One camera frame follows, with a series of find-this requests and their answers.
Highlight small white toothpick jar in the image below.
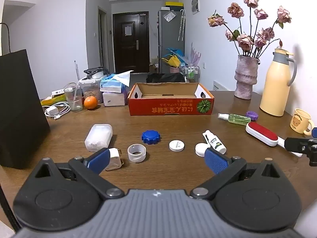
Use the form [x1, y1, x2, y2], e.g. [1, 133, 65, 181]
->
[105, 148, 124, 171]

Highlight white drinking straw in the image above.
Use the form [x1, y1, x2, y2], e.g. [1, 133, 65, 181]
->
[72, 81, 81, 103]

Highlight wire cart with bottles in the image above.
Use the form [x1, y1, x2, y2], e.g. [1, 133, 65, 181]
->
[180, 64, 200, 83]

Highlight clear glass cup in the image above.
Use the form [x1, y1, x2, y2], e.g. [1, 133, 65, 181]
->
[64, 86, 83, 112]

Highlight white charger cable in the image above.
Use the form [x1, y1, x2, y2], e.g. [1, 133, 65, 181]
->
[42, 101, 71, 120]

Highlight blue tissue pack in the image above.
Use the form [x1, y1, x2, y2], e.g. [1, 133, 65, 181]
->
[100, 71, 134, 94]

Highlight red cardboard box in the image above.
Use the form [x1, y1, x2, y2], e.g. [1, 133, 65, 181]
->
[127, 82, 215, 116]

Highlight black plastic parts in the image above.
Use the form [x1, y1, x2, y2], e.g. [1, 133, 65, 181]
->
[84, 67, 110, 78]

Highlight grey side door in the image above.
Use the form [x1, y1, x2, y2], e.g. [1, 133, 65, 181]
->
[98, 7, 109, 68]

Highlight grey refrigerator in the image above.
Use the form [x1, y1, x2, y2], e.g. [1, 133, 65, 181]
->
[158, 9, 185, 74]

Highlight white ridged lid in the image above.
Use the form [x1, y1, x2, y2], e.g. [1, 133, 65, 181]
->
[195, 142, 211, 157]

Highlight yellow and black box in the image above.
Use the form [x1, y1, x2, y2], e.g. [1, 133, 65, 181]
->
[165, 2, 185, 10]

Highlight purple fan decoration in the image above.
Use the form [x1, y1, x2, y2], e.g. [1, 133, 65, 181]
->
[189, 42, 202, 66]

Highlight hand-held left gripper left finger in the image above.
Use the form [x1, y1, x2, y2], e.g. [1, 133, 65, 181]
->
[34, 148, 125, 199]

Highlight red lint brush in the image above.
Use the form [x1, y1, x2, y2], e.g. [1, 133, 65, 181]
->
[245, 121, 303, 157]

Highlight yellow packet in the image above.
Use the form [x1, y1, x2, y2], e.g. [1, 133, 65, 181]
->
[41, 95, 67, 106]

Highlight clear food container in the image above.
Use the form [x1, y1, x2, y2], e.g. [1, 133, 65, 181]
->
[79, 77, 104, 104]

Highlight yellow bear mug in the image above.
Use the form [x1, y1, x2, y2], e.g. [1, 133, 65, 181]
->
[290, 108, 314, 136]

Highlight white round disc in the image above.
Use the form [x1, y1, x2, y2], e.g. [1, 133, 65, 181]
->
[169, 140, 185, 152]

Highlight translucent plastic swab box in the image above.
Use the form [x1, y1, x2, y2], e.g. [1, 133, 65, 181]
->
[84, 123, 113, 152]

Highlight black paper bag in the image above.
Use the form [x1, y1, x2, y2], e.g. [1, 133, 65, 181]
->
[0, 23, 51, 169]

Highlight pink textured vase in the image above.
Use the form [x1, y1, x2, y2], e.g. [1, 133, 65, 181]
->
[234, 55, 259, 100]

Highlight dark brown door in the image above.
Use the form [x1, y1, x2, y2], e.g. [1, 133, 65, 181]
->
[113, 12, 150, 74]

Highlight white charger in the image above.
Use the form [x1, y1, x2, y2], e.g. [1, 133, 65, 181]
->
[45, 106, 60, 117]

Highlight bunch of dried pink roses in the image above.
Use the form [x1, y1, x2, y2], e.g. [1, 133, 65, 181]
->
[207, 0, 292, 59]

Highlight yellow bag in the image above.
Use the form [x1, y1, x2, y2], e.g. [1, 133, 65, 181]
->
[161, 56, 180, 67]

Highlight orange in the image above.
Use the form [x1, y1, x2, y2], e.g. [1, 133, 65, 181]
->
[84, 96, 98, 110]

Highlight green spray bottle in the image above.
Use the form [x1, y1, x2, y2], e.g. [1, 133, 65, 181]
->
[218, 113, 251, 124]

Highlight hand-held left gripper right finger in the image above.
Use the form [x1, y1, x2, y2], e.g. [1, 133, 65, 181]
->
[190, 148, 281, 200]

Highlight small white dropper bottle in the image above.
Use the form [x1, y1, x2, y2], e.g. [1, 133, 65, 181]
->
[202, 130, 227, 154]

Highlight translucent tape roll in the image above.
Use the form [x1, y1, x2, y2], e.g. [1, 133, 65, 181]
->
[127, 144, 146, 163]

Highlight blue bag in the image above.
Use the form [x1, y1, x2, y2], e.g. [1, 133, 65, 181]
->
[165, 48, 185, 60]

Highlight purple tissue pack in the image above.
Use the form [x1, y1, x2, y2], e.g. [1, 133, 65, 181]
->
[102, 92, 128, 107]

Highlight yellow thermos jug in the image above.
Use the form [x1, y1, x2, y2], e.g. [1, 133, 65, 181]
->
[259, 48, 297, 117]

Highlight blue ridged lid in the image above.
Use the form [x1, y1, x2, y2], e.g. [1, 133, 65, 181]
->
[142, 130, 160, 145]

